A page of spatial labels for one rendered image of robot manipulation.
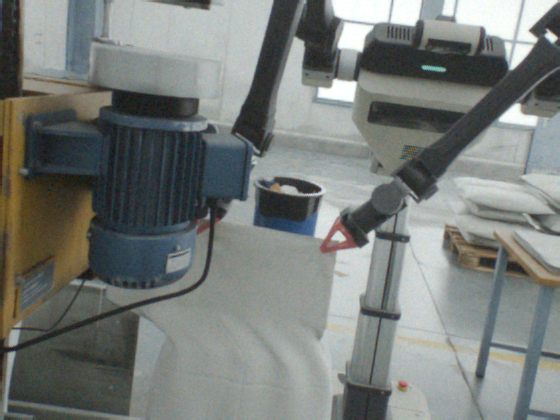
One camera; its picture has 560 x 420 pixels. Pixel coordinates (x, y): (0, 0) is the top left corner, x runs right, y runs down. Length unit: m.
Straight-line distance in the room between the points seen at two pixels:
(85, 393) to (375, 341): 0.88
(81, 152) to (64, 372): 1.10
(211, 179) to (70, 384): 1.14
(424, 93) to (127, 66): 0.91
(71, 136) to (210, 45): 8.58
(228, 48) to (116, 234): 8.56
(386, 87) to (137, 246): 0.87
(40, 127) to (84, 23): 9.01
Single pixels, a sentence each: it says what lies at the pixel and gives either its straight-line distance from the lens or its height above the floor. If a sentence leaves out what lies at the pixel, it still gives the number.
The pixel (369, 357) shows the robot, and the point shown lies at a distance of 1.87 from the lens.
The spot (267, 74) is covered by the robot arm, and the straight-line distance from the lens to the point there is 1.03.
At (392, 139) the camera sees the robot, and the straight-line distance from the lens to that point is 1.54.
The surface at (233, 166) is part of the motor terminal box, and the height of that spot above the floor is 1.27.
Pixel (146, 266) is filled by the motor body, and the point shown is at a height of 1.13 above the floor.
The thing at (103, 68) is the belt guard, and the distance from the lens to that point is 0.75.
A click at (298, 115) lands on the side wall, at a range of 9.15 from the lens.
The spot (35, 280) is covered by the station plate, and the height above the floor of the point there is 1.08.
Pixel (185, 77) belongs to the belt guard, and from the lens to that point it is 0.73.
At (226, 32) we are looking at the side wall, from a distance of 9.30.
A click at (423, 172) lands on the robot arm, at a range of 1.10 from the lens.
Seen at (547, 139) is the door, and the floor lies 0.74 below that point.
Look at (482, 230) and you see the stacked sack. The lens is 4.48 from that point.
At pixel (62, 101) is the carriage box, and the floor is 1.33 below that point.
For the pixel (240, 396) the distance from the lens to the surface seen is 1.23.
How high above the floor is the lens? 1.43
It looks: 10 degrees down
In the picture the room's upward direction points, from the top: 8 degrees clockwise
